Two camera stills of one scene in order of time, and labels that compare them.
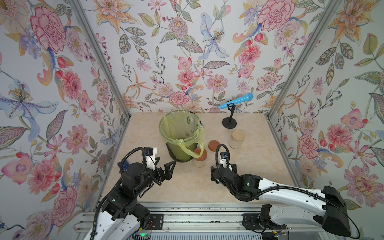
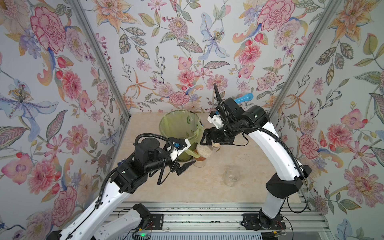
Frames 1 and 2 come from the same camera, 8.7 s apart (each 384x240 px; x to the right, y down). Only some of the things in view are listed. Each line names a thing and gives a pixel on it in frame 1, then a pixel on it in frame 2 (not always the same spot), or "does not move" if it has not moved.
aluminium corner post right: x=331 y=9 does not move
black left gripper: x=167 y=174 → x=175 y=166
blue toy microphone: x=246 y=98 does not move
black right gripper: x=213 y=172 → x=208 y=134
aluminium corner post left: x=82 y=11 does not move
